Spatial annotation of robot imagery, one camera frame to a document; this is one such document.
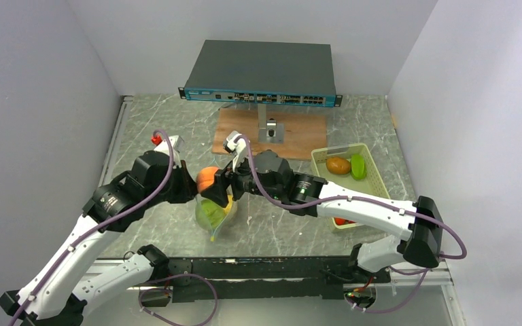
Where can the silver metal stand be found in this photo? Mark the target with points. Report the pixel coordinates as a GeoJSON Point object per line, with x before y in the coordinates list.
{"type": "Point", "coordinates": [269, 129]}

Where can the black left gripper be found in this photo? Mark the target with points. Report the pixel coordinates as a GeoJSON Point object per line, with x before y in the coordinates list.
{"type": "Point", "coordinates": [189, 186]}

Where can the brown wooden board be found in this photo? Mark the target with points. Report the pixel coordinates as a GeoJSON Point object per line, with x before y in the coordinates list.
{"type": "Point", "coordinates": [302, 132]}

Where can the yellow star fruit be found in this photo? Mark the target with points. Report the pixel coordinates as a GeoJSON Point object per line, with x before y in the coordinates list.
{"type": "Point", "coordinates": [228, 208]}

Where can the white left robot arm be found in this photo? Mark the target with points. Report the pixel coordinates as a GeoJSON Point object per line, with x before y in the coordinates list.
{"type": "Point", "coordinates": [58, 295]}

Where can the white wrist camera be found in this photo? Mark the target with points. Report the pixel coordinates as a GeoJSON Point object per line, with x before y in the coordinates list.
{"type": "Point", "coordinates": [236, 145]}
{"type": "Point", "coordinates": [172, 146]}

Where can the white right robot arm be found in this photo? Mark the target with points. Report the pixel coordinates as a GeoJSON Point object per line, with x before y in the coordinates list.
{"type": "Point", "coordinates": [414, 229]}

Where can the pale green cabbage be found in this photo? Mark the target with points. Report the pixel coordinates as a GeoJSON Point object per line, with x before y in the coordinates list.
{"type": "Point", "coordinates": [208, 214]}

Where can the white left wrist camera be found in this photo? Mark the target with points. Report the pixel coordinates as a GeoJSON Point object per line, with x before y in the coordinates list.
{"type": "Point", "coordinates": [172, 146]}

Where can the brown potato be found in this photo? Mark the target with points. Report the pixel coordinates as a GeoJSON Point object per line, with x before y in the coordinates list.
{"type": "Point", "coordinates": [338, 166]}

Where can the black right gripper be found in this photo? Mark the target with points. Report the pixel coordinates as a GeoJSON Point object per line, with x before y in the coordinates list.
{"type": "Point", "coordinates": [218, 189]}

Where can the pale green perforated basket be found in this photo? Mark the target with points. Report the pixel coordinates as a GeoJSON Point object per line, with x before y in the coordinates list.
{"type": "Point", "coordinates": [371, 185]}

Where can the clear zip top bag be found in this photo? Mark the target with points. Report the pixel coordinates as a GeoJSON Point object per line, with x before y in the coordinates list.
{"type": "Point", "coordinates": [214, 234]}

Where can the red apple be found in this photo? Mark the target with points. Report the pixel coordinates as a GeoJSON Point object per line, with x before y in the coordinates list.
{"type": "Point", "coordinates": [340, 221]}

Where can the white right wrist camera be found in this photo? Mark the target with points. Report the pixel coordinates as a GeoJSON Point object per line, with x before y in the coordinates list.
{"type": "Point", "coordinates": [236, 145]}

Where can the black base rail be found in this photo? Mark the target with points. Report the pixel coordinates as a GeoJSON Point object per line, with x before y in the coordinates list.
{"type": "Point", "coordinates": [236, 278]}

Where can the blue grey network switch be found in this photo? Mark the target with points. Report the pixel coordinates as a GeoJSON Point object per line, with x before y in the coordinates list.
{"type": "Point", "coordinates": [261, 72]}

